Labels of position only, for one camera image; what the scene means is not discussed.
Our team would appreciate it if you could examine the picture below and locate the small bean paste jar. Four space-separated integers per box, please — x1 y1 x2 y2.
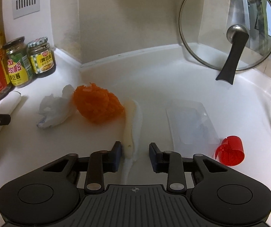
27 37 56 78

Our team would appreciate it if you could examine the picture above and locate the white tissue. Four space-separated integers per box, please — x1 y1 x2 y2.
36 84 78 130

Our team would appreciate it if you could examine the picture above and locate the white paper roll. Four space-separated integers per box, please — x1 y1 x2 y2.
0 90 22 121

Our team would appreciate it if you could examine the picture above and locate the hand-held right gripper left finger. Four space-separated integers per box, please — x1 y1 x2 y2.
40 141 123 193

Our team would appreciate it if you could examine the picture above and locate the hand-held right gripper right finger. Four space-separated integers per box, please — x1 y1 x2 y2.
149 142 231 193

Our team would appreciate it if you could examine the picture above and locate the glass pot lid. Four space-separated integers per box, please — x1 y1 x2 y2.
178 0 271 86

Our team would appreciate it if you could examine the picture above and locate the orange mesh scrubber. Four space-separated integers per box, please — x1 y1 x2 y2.
72 82 125 124

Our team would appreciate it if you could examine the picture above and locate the red plastic cap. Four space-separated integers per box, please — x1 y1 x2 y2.
215 135 245 166

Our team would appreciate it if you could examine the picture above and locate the large bean paste jar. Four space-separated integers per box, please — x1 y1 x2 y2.
2 37 34 88

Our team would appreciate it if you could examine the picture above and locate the clear plastic tray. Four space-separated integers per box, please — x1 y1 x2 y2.
166 100 220 150

